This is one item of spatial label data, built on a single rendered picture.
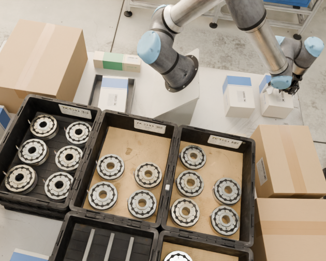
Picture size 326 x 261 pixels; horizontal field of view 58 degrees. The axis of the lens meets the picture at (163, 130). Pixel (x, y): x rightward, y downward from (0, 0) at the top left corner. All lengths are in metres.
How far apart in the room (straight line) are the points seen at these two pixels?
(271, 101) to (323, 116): 1.27
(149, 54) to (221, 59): 1.62
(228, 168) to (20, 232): 0.83
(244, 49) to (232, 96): 1.49
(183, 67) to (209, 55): 1.50
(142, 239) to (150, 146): 0.35
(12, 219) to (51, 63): 0.65
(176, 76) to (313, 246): 0.81
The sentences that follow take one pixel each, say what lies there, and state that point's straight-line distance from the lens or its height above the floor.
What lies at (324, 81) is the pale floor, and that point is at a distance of 2.98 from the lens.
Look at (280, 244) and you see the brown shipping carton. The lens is 1.14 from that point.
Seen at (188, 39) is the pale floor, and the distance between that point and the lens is 2.84.
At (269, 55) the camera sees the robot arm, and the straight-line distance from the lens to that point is 1.10.
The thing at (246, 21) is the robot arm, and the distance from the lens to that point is 0.97.
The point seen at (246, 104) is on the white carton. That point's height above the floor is 0.79.
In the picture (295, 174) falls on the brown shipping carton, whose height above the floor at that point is 0.86.
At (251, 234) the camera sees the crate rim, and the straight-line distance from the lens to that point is 1.03.
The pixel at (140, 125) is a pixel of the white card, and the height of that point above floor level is 0.89.
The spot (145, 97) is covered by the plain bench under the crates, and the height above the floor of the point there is 0.70.
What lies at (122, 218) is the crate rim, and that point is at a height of 0.93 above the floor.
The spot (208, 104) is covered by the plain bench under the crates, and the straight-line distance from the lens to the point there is 1.49.
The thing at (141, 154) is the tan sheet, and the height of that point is 0.83.
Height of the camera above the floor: 1.88
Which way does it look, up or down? 59 degrees down
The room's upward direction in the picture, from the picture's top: 10 degrees clockwise
